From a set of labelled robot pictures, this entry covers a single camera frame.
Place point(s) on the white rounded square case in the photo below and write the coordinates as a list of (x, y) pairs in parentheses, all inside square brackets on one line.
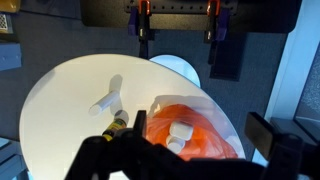
[(181, 130)]

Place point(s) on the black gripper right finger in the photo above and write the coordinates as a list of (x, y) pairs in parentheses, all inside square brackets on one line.
[(286, 156)]

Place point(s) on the white window base ledge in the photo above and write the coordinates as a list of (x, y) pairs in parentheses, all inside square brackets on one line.
[(286, 66)]

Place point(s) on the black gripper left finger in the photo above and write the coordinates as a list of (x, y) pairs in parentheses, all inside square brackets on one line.
[(140, 156)]

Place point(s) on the yellow label vitamin bottle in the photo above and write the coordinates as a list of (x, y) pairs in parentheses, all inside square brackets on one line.
[(116, 125)]

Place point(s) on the white table pedestal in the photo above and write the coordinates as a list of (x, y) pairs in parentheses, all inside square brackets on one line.
[(181, 68)]

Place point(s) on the orange black purple clamp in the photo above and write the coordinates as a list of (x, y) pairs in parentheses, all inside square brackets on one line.
[(144, 30), (215, 33)]

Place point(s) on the white tube bottle blue logo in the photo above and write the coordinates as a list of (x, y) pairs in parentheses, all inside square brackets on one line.
[(103, 102)]

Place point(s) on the grey blue box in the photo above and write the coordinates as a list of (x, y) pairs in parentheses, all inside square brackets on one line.
[(10, 56)]

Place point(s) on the vented grey box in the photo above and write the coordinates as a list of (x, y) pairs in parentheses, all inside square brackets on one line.
[(5, 23)]

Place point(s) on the grey shelf unit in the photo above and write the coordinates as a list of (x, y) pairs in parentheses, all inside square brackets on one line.
[(10, 160)]

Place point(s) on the orange plastic carrier bag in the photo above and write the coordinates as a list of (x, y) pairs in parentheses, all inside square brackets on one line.
[(206, 140)]

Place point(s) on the black stand panel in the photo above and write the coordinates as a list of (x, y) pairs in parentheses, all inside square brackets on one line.
[(233, 56)]

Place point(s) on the yellow box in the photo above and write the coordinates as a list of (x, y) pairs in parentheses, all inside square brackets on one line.
[(8, 5)]

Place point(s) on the white round cap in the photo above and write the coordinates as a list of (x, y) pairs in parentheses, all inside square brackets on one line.
[(175, 145)]

